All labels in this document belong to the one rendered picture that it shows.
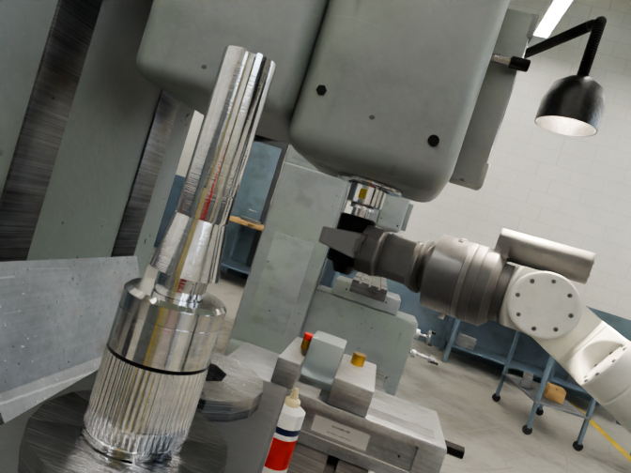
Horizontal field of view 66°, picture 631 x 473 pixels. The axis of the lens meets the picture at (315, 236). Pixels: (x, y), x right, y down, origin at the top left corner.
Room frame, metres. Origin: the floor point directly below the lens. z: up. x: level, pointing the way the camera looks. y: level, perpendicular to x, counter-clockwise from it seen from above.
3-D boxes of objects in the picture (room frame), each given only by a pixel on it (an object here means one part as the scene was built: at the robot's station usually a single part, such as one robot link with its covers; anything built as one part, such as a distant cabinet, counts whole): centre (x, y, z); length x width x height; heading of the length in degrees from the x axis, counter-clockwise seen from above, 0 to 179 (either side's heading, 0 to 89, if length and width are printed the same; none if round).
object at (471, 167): (0.60, -0.15, 1.44); 0.04 x 0.04 x 0.21; 80
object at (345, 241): (0.59, -0.03, 1.23); 0.06 x 0.02 x 0.03; 65
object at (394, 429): (0.76, -0.10, 0.98); 0.35 x 0.15 x 0.11; 82
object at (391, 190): (0.62, -0.05, 1.31); 0.09 x 0.09 x 0.01
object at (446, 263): (0.58, -0.13, 1.23); 0.13 x 0.12 x 0.10; 155
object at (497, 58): (0.57, -0.14, 1.48); 0.06 x 0.01 x 0.01; 80
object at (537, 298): (0.52, -0.23, 1.24); 0.11 x 0.11 x 0.11; 65
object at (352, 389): (0.76, -0.13, 1.02); 0.15 x 0.06 x 0.04; 172
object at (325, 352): (0.76, -0.07, 1.04); 0.06 x 0.05 x 0.06; 172
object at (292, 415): (0.60, -0.04, 0.98); 0.04 x 0.04 x 0.11
